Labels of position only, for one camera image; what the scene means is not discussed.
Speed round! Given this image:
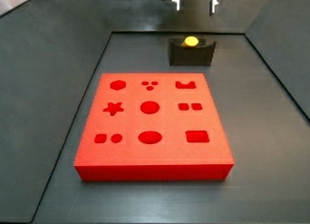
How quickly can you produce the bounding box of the yellow oval peg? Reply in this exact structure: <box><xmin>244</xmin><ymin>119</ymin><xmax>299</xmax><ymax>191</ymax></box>
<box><xmin>181</xmin><ymin>36</ymin><xmax>199</xmax><ymax>47</ymax></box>

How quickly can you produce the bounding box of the black curved fixture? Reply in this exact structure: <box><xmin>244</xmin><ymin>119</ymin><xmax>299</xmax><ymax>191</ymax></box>
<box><xmin>168</xmin><ymin>39</ymin><xmax>216</xmax><ymax>66</ymax></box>

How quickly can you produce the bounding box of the red shape sorter block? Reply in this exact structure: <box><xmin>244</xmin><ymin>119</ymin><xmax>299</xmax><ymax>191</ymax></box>
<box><xmin>73</xmin><ymin>73</ymin><xmax>234</xmax><ymax>181</ymax></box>

